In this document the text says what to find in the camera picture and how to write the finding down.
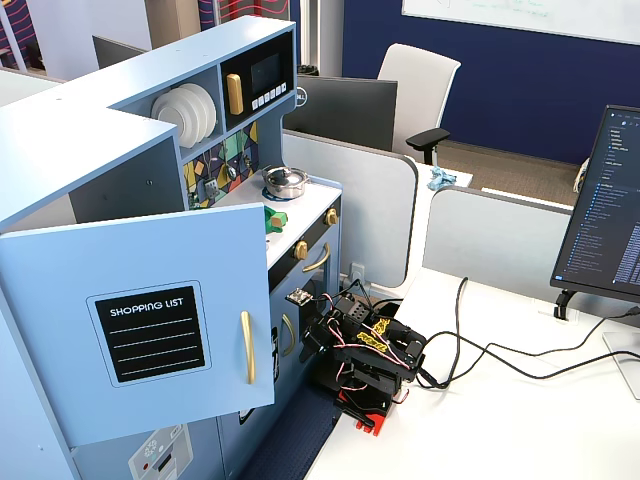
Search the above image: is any black Dell monitor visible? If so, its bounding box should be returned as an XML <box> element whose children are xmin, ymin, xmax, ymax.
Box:
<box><xmin>283</xmin><ymin>74</ymin><xmax>400</xmax><ymax>153</ymax></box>

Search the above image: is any crumpled light blue cloth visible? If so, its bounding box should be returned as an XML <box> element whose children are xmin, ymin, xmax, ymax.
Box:
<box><xmin>426</xmin><ymin>167</ymin><xmax>459</xmax><ymax>191</ymax></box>

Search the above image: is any white office chair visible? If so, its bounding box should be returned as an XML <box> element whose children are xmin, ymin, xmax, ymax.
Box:
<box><xmin>377</xmin><ymin>43</ymin><xmax>462</xmax><ymax>166</ymax></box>

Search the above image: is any black toy microwave door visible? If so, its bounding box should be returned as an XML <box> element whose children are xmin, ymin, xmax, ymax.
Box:
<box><xmin>219</xmin><ymin>32</ymin><xmax>294</xmax><ymax>132</ymax></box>

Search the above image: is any blue wooden toy kitchen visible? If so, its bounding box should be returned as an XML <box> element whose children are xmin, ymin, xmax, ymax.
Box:
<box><xmin>0</xmin><ymin>14</ymin><xmax>346</xmax><ymax>480</ymax></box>

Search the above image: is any black monitor desk clamp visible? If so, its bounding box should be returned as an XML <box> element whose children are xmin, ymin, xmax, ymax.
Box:
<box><xmin>553</xmin><ymin>288</ymin><xmax>581</xmax><ymax>321</ymax></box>

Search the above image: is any dark grey monitor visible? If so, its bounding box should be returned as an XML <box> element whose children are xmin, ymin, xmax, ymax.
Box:
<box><xmin>92</xmin><ymin>34</ymin><xmax>147</xmax><ymax>70</ymax></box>

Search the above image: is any blue shopping list cabinet door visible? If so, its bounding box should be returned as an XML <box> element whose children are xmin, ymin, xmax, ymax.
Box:
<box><xmin>0</xmin><ymin>202</ymin><xmax>276</xmax><ymax>449</ymax></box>

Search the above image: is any gold oven door handle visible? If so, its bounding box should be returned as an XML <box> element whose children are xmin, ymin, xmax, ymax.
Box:
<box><xmin>302</xmin><ymin>243</ymin><xmax>331</xmax><ymax>274</ymax></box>

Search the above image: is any white whiteboard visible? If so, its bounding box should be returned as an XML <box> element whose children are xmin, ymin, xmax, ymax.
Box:
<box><xmin>401</xmin><ymin>0</ymin><xmax>640</xmax><ymax>47</ymax></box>

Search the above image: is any white toy plate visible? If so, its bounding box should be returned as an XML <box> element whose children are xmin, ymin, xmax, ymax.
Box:
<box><xmin>151</xmin><ymin>89</ymin><xmax>201</xmax><ymax>149</ymax></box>
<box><xmin>182</xmin><ymin>82</ymin><xmax>218</xmax><ymax>141</ymax></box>
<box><xmin>169</xmin><ymin>85</ymin><xmax>211</xmax><ymax>146</ymax></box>

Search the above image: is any black cable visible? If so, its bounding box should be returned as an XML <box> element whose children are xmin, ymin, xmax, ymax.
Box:
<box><xmin>424</xmin><ymin>277</ymin><xmax>471</xmax><ymax>390</ymax></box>
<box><xmin>439</xmin><ymin>342</ymin><xmax>640</xmax><ymax>390</ymax></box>
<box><xmin>422</xmin><ymin>305</ymin><xmax>640</xmax><ymax>361</ymax></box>

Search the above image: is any gold cabinet door handle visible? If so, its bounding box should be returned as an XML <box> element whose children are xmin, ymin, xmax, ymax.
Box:
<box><xmin>239</xmin><ymin>309</ymin><xmax>257</xmax><ymax>385</ymax></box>

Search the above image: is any computer monitor showing code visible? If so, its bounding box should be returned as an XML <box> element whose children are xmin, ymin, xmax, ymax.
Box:
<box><xmin>549</xmin><ymin>104</ymin><xmax>640</xmax><ymax>304</ymax></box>

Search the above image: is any green toy recipient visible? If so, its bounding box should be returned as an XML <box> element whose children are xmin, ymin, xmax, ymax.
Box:
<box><xmin>263</xmin><ymin>205</ymin><xmax>290</xmax><ymax>235</ymax></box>

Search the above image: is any grey desk divider panel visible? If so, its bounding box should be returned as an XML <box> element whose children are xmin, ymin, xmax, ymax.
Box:
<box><xmin>421</xmin><ymin>185</ymin><xmax>576</xmax><ymax>301</ymax></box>
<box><xmin>281</xmin><ymin>128</ymin><xmax>420</xmax><ymax>290</ymax></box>

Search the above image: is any gold microwave door handle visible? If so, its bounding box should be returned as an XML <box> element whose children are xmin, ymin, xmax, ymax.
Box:
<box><xmin>225</xmin><ymin>73</ymin><xmax>245</xmax><ymax>115</ymax></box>

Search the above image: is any gold dishwasher door handle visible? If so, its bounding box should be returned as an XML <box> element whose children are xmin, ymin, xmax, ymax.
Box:
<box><xmin>280</xmin><ymin>313</ymin><xmax>296</xmax><ymax>357</ymax></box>

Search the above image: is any red robot base clamp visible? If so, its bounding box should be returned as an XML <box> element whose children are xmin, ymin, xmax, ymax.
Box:
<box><xmin>334</xmin><ymin>387</ymin><xmax>409</xmax><ymax>437</ymax></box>

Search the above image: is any silver toy pot with lid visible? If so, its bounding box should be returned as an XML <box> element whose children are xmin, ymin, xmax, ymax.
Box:
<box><xmin>262</xmin><ymin>166</ymin><xmax>310</xmax><ymax>200</ymax></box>

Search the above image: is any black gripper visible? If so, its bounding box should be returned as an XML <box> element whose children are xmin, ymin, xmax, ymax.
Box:
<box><xmin>298</xmin><ymin>307</ymin><xmax>354</xmax><ymax>365</ymax></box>

